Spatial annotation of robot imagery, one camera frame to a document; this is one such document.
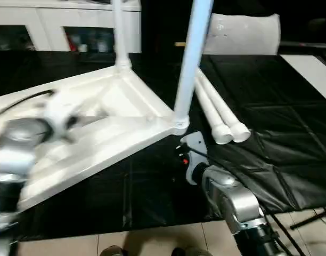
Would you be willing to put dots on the small gold label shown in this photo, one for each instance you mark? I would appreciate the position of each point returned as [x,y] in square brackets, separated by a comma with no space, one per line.
[180,44]

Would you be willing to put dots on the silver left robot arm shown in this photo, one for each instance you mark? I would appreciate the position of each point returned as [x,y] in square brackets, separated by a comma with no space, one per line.
[14,149]

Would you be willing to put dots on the white flat board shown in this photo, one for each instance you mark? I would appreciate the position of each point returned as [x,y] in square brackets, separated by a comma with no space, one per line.
[312,74]

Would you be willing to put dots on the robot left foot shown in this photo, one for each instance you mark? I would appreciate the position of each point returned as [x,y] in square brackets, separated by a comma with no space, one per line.
[111,251]

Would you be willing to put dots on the white plastic table leg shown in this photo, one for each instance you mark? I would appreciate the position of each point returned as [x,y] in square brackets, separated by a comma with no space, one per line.
[227,112]
[213,114]
[121,32]
[192,66]

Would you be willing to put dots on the black metal bar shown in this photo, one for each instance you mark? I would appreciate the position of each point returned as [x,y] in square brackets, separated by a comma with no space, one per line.
[312,218]

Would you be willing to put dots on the black padded work mat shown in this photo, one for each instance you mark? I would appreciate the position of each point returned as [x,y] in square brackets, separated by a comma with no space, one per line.
[272,106]

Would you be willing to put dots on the white jar with blue print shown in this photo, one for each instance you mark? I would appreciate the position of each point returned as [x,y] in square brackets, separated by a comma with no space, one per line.
[101,46]

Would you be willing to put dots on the white cabinet with glass doors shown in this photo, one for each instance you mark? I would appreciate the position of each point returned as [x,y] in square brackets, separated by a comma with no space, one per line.
[45,18]

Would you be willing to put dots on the red bottle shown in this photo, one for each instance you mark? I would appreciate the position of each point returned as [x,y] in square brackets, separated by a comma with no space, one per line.
[70,42]

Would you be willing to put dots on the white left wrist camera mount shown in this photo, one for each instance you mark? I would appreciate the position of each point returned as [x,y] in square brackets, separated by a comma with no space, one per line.
[61,112]

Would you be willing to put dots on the small white jar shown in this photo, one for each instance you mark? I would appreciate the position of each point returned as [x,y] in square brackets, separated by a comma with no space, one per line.
[83,48]

